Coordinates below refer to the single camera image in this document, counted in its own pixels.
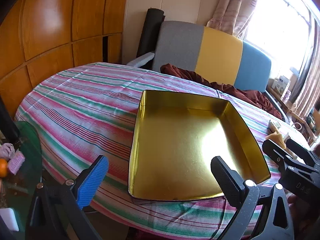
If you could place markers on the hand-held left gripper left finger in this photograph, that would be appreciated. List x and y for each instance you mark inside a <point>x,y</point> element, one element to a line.
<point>90,182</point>

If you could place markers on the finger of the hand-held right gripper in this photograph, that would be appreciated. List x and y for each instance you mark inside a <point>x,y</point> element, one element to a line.
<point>300,151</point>
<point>273,152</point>

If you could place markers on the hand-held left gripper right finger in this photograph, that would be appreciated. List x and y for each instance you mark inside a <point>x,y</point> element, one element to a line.
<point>225,180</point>

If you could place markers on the white medicine box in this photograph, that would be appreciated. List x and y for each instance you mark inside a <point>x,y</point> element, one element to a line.
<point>287,137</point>

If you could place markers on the green and white box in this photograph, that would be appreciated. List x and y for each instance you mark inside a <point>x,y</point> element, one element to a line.
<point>274,125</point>

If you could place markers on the gold tin box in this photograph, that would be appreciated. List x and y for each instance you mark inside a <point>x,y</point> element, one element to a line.
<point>175,142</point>

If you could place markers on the wooden side table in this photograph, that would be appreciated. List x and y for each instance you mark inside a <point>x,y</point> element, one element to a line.
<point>292,110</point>

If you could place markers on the purple cup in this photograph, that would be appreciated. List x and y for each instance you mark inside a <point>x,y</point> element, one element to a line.
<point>287,95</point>

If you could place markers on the green glass table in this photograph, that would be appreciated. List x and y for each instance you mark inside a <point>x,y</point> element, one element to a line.
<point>27,180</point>

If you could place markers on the white cardboard box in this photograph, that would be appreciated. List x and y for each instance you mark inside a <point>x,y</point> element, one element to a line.
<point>281,85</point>

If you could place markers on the striped curtain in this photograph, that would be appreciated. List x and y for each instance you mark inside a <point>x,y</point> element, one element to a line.
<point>308,80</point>

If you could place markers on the pink brush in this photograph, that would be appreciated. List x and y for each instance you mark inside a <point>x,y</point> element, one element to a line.
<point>16,162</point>

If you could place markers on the striped tablecloth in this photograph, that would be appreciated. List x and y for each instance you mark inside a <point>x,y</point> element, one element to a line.
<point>75,105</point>

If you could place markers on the maroon blanket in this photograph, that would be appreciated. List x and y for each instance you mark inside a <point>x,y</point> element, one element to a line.
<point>225,85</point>

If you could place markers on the tangerine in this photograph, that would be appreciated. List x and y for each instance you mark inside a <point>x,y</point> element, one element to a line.
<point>3,168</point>

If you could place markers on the pink cloth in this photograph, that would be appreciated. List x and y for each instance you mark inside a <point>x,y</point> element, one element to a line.
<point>7,150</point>

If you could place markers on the white block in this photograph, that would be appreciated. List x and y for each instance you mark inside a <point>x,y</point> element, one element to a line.
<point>8,218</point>

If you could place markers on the window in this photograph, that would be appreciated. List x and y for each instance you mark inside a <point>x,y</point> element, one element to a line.
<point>277,30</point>

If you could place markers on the grey yellow blue sofa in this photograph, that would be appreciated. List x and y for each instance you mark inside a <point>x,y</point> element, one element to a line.
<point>180,47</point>

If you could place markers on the beige patterned curtain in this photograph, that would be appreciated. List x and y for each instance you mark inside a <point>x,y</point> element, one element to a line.
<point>232,5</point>

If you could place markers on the black rolled mat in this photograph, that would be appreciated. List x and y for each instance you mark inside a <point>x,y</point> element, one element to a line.
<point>150,30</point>

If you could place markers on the wooden wardrobe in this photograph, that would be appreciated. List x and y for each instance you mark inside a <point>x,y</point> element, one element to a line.
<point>50,17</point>

